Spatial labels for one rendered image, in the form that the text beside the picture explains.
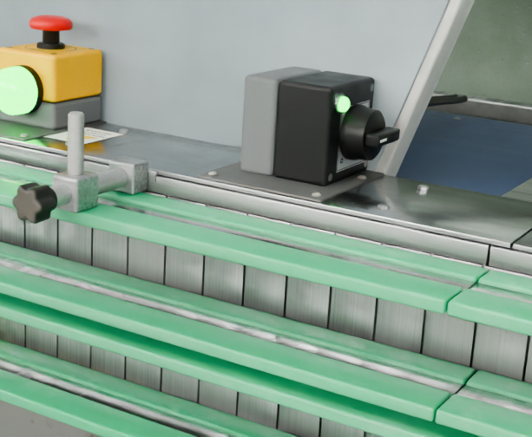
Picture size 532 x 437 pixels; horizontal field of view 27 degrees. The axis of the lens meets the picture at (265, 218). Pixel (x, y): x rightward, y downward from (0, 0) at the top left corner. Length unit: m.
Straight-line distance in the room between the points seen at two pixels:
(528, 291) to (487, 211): 0.12
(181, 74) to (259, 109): 0.16
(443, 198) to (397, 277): 0.15
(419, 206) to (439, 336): 0.10
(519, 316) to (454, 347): 0.12
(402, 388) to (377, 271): 0.08
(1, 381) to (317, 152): 0.33
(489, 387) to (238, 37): 0.40
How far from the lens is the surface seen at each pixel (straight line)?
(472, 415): 0.71
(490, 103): 1.42
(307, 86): 0.85
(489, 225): 0.79
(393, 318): 0.80
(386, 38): 0.91
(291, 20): 0.95
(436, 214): 0.81
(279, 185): 0.85
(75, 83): 1.03
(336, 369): 0.75
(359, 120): 0.86
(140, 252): 0.91
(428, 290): 0.70
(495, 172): 1.05
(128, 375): 0.96
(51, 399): 0.92
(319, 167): 0.85
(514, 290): 0.73
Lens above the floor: 1.57
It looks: 57 degrees down
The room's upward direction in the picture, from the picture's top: 113 degrees counter-clockwise
